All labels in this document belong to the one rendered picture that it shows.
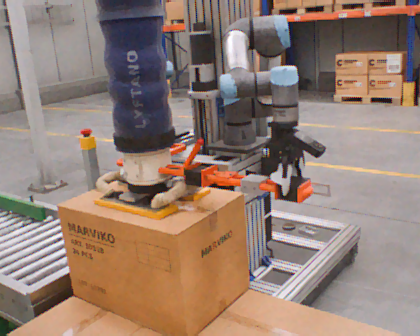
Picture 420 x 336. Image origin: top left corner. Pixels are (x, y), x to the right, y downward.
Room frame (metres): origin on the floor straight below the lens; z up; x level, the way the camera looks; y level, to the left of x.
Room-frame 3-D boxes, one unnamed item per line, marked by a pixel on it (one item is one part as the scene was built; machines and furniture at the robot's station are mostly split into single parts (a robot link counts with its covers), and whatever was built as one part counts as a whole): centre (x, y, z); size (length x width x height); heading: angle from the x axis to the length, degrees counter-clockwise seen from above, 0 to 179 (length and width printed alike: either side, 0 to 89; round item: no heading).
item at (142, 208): (1.63, 0.29, 0.97); 0.34 x 0.10 x 0.05; 52
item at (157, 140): (1.71, 0.23, 1.19); 0.23 x 0.23 x 0.04
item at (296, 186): (1.33, -0.23, 1.07); 0.08 x 0.07 x 0.05; 52
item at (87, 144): (2.69, 0.70, 0.50); 0.07 x 0.07 x 1.00; 52
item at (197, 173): (1.55, 0.04, 1.07); 0.10 x 0.08 x 0.06; 142
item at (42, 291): (1.94, 0.55, 0.58); 0.70 x 0.03 x 0.06; 142
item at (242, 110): (2.11, -0.14, 1.20); 0.13 x 0.12 x 0.14; 86
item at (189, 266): (1.70, 0.24, 0.75); 0.60 x 0.40 x 0.40; 53
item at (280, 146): (1.35, -0.22, 1.22); 0.09 x 0.08 x 0.12; 51
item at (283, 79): (1.35, -0.22, 1.37); 0.09 x 0.08 x 0.11; 176
